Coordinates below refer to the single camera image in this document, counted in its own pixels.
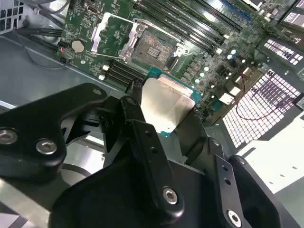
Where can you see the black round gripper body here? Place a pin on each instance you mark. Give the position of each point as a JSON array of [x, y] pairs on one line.
[[107, 202]]

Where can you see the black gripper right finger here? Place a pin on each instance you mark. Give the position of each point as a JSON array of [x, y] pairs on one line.
[[256, 202]]

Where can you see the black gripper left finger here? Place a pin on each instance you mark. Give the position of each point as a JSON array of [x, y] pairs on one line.
[[31, 123]]

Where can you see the silver green CPU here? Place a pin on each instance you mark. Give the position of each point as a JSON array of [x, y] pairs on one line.
[[164, 104]]

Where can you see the metal socket cover frame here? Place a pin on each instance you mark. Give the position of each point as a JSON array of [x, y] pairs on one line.
[[131, 40]]

